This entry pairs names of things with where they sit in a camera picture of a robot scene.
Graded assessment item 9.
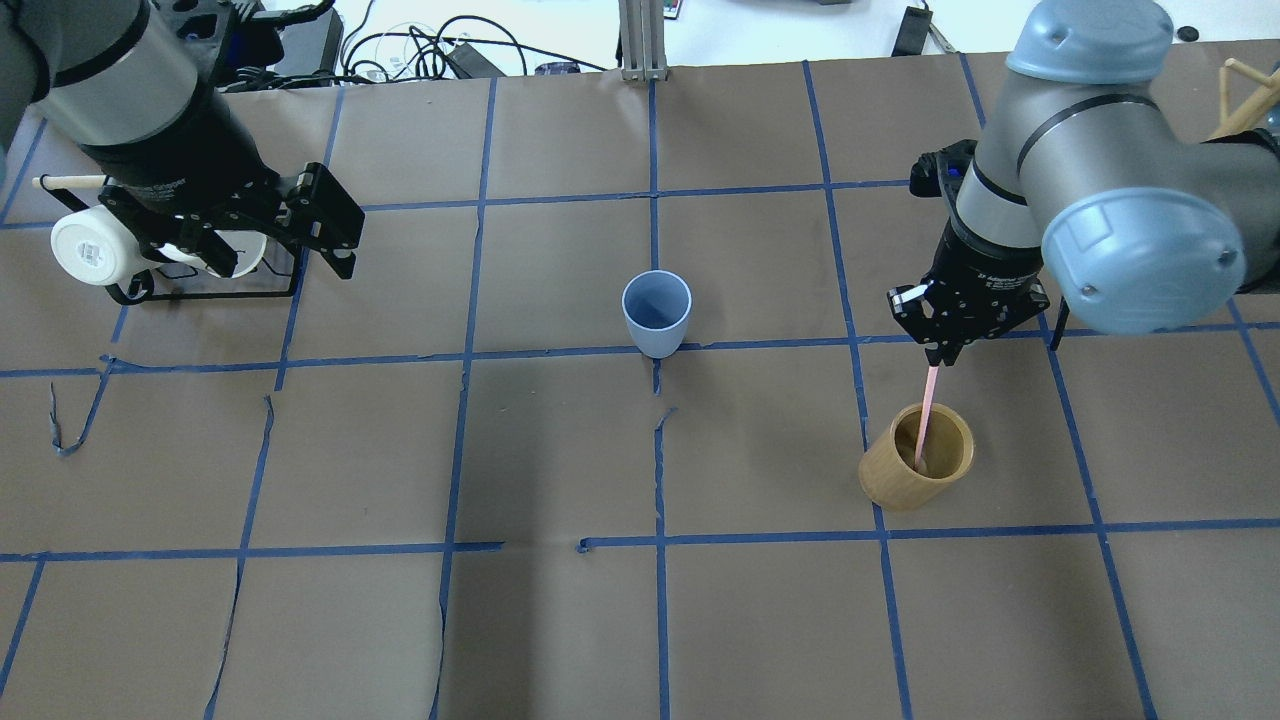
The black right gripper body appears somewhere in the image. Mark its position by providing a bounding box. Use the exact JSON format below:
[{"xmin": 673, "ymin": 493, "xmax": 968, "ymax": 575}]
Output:
[{"xmin": 886, "ymin": 245, "xmax": 1050, "ymax": 351}]

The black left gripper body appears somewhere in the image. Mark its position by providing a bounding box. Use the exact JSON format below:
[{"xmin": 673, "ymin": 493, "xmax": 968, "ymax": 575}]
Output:
[{"xmin": 99, "ymin": 161, "xmax": 365, "ymax": 264}]

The pink chopstick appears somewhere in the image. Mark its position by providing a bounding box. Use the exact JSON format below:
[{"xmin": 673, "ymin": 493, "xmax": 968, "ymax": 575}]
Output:
[{"xmin": 911, "ymin": 366, "xmax": 941, "ymax": 474}]

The light blue plastic cup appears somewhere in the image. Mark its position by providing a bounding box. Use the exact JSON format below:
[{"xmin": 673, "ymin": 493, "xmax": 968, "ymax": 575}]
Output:
[{"xmin": 621, "ymin": 270, "xmax": 692, "ymax": 360}]

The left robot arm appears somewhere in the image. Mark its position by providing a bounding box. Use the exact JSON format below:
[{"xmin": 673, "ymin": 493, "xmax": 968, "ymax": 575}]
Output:
[{"xmin": 3, "ymin": 1, "xmax": 365, "ymax": 290}]

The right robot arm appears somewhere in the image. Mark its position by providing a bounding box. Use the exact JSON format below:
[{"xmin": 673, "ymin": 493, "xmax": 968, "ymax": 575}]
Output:
[{"xmin": 887, "ymin": 1, "xmax": 1279, "ymax": 366}]

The bamboo chopstick holder cup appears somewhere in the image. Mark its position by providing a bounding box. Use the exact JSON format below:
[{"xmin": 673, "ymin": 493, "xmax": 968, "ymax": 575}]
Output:
[{"xmin": 858, "ymin": 404, "xmax": 977, "ymax": 512}]

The white mug with face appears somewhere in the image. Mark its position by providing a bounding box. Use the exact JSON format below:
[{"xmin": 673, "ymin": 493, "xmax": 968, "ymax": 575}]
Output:
[{"xmin": 159, "ymin": 231, "xmax": 268, "ymax": 279}]

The white mug left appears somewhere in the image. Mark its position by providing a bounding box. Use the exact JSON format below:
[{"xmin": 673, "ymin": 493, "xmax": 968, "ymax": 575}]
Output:
[{"xmin": 50, "ymin": 205, "xmax": 159, "ymax": 287}]

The wooden mug tree stand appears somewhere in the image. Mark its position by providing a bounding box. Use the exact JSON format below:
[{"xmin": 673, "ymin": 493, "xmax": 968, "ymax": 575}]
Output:
[{"xmin": 1204, "ymin": 58, "xmax": 1280, "ymax": 141}]

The black wire mug rack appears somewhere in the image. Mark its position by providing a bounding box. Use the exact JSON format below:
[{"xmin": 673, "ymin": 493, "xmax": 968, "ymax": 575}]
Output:
[{"xmin": 106, "ymin": 231, "xmax": 300, "ymax": 306}]

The black cables bundle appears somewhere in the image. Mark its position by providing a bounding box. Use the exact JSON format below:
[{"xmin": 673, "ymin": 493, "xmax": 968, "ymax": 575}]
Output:
[{"xmin": 340, "ymin": 0, "xmax": 611, "ymax": 83}]

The aluminium frame post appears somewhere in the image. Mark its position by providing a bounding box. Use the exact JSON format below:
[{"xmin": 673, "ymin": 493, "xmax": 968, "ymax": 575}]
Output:
[{"xmin": 618, "ymin": 0, "xmax": 669, "ymax": 83}]

